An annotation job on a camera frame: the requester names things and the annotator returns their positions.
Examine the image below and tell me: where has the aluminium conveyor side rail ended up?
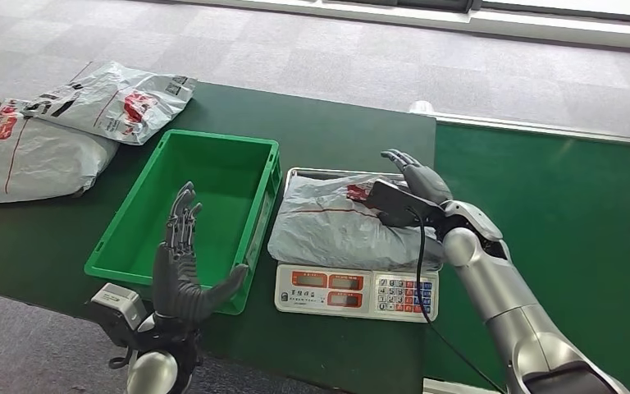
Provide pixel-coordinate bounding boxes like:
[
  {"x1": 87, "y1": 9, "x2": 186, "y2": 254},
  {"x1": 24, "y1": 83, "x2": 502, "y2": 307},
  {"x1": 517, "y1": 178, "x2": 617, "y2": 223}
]
[{"x1": 409, "y1": 100, "x2": 630, "y2": 147}]

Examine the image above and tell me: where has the white mailer package red print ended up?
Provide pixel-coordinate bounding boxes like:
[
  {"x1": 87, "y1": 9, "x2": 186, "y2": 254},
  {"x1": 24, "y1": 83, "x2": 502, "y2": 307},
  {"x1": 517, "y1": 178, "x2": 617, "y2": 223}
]
[{"x1": 21, "y1": 61, "x2": 198, "y2": 146}]

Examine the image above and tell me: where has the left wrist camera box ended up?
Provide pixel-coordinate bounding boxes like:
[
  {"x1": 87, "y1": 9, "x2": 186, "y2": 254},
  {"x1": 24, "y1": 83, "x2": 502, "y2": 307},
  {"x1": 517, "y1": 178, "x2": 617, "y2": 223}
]
[{"x1": 89, "y1": 282, "x2": 148, "y2": 349}]

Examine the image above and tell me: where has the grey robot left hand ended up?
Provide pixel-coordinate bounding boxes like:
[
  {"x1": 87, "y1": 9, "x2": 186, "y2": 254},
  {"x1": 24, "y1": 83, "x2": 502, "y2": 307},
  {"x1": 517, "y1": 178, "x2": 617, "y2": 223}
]
[{"x1": 152, "y1": 181, "x2": 249, "y2": 328}]

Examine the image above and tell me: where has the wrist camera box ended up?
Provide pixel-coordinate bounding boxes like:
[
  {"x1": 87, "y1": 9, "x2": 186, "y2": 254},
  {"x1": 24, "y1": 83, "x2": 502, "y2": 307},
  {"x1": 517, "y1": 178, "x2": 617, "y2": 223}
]
[
  {"x1": 365, "y1": 179, "x2": 448, "y2": 230},
  {"x1": 89, "y1": 282, "x2": 148, "y2": 349}
]

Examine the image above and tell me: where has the large white mailer package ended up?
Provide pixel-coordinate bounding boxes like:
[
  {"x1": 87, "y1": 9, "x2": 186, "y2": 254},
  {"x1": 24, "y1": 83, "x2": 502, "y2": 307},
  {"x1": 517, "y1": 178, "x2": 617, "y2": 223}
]
[{"x1": 0, "y1": 98, "x2": 121, "y2": 207}]

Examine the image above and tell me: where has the green plastic basket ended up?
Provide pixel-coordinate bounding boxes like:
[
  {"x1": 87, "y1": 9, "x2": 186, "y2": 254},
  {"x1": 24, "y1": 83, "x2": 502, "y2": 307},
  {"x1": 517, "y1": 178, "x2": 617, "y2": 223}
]
[{"x1": 84, "y1": 128, "x2": 284, "y2": 317}]

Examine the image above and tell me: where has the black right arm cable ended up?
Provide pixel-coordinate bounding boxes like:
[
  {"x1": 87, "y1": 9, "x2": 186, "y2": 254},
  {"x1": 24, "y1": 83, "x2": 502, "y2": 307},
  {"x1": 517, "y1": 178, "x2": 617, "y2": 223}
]
[{"x1": 406, "y1": 206, "x2": 507, "y2": 394}]

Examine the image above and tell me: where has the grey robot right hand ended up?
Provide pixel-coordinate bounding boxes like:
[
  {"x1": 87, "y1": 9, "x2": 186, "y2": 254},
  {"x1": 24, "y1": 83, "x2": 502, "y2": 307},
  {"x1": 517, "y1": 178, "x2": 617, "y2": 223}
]
[{"x1": 380, "y1": 149, "x2": 454, "y2": 207}]

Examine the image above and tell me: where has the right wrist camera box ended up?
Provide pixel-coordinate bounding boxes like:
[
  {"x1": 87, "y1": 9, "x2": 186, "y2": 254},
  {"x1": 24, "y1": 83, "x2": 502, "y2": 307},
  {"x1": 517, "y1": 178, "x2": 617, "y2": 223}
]
[{"x1": 365, "y1": 179, "x2": 448, "y2": 230}]

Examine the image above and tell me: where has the white scale with steel tray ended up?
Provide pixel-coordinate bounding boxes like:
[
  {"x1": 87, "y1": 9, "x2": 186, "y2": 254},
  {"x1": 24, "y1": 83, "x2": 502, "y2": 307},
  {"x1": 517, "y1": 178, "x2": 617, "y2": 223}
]
[{"x1": 274, "y1": 167, "x2": 441, "y2": 324}]

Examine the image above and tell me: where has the grey plastic mailer package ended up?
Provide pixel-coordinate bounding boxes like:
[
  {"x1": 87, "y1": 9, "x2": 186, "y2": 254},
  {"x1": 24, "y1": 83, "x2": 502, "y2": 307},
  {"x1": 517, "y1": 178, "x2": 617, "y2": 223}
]
[{"x1": 267, "y1": 173, "x2": 445, "y2": 272}]

